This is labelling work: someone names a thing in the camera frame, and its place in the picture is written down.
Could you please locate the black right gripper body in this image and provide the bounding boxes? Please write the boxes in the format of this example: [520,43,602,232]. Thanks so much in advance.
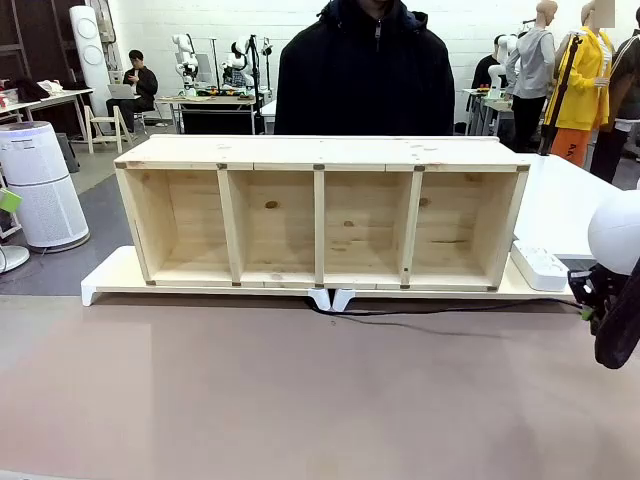
[566,263,610,313]

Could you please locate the black power cable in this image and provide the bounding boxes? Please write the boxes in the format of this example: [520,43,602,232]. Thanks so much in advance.
[311,297,587,342]

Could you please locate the white power strip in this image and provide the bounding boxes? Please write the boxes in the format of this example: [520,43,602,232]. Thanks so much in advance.
[509,239,571,293]

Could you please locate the white side table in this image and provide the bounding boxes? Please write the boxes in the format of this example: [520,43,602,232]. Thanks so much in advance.
[509,153,632,262]

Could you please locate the mannequin in brown jacket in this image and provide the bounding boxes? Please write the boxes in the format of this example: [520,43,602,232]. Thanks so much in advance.
[589,28,640,185]

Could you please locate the black and yellow tripod stand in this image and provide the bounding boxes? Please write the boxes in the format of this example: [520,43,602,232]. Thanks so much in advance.
[538,31,587,157]

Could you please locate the mannequin in yellow jacket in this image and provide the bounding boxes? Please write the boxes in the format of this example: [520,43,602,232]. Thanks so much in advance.
[543,0,616,169]

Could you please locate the mannequin in grey hoodie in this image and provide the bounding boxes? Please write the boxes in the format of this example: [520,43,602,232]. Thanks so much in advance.
[505,0,558,154]

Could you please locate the wooden four-compartment shelf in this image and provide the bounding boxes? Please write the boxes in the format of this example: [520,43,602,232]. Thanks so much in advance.
[113,134,532,293]

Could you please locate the person in black hooded coat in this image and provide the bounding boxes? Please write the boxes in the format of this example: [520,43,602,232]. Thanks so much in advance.
[273,0,457,137]

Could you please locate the small white table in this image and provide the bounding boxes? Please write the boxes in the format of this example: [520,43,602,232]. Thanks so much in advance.
[260,98,279,135]

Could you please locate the black light stand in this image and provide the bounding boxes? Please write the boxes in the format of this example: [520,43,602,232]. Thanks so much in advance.
[247,34,275,97]

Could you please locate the wooden top work table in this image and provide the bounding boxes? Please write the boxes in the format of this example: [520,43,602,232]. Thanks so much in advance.
[157,92,265,136]

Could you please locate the seated person in black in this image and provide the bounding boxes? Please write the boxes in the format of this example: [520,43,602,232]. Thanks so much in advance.
[105,48,160,137]

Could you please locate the white tower fan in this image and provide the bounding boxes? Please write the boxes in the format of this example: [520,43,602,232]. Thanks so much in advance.
[68,5,113,109]

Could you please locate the white cylindrical air purifier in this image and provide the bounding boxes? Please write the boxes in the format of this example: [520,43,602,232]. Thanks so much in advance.
[0,120,92,253]

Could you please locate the white table with clothes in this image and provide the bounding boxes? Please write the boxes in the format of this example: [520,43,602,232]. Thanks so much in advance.
[0,86,96,142]

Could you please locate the white floor fan base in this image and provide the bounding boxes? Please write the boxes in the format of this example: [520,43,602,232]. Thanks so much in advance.
[0,244,32,275]

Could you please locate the green square panel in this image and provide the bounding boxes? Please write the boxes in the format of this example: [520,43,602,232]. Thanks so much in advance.
[0,188,24,214]

